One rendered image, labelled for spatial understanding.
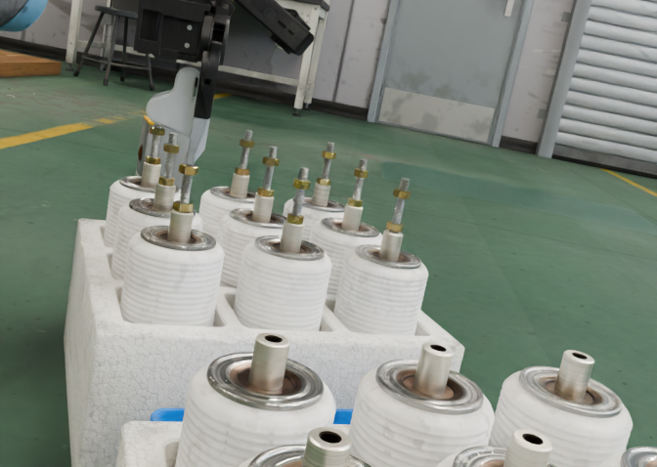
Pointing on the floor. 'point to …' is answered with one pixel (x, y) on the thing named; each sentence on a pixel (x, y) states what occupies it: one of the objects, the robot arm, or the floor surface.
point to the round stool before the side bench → (113, 47)
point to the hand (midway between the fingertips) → (198, 150)
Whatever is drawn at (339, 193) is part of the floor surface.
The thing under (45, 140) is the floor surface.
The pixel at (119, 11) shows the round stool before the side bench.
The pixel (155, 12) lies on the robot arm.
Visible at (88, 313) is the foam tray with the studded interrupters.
